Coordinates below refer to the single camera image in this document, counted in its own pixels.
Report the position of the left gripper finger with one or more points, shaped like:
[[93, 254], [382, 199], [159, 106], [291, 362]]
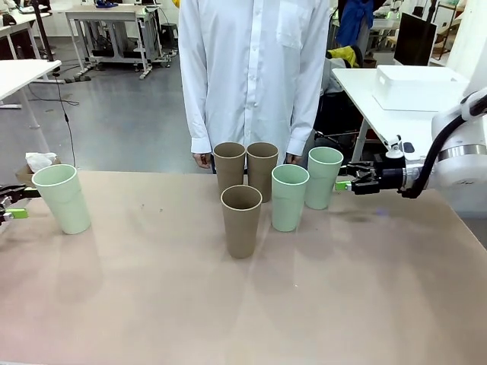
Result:
[[17, 214], [19, 192]]

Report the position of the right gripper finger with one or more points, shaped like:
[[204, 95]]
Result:
[[359, 169], [361, 186]]

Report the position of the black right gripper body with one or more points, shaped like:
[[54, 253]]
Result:
[[392, 178]]

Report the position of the light green plastic cup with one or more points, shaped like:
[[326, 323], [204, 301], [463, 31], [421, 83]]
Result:
[[289, 205], [64, 205], [325, 178]]

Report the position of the white plastic basket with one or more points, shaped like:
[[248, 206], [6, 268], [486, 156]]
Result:
[[411, 87]]

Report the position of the person's left forearm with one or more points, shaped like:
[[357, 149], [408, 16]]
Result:
[[302, 129]]

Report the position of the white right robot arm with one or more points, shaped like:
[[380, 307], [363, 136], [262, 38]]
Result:
[[456, 167]]

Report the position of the person's right forearm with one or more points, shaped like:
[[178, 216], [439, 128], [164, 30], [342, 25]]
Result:
[[199, 129]]

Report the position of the person's left hand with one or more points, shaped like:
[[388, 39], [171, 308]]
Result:
[[293, 158]]

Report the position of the person's right hand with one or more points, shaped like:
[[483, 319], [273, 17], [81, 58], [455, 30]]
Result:
[[202, 160]]

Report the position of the small cardboard box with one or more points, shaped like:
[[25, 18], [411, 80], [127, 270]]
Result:
[[23, 175]]

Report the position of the white plastic bag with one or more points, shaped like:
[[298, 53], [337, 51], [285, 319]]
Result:
[[40, 160]]

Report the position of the white side table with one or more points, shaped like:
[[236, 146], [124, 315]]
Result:
[[354, 87]]

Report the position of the brown plastic cup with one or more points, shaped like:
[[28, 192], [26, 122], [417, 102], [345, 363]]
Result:
[[228, 167], [241, 224], [264, 171]]

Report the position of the black chair with yellow bag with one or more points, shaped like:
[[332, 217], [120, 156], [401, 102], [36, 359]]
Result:
[[344, 55]]

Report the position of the white table with white legs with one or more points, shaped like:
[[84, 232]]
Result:
[[23, 74]]

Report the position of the black computer monitor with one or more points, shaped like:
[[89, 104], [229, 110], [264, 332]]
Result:
[[414, 38]]

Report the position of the person in white shirt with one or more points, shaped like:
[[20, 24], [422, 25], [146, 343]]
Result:
[[251, 76]]

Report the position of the blue jacket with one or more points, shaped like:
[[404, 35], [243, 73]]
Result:
[[354, 23]]

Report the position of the black stand pole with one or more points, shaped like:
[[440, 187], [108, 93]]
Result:
[[42, 34]]

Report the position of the white background desk row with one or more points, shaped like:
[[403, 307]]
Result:
[[19, 19]]

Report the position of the white height-adjustable desk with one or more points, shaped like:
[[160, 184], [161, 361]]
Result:
[[102, 15]]

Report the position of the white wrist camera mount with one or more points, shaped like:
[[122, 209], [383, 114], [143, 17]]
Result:
[[395, 150]]

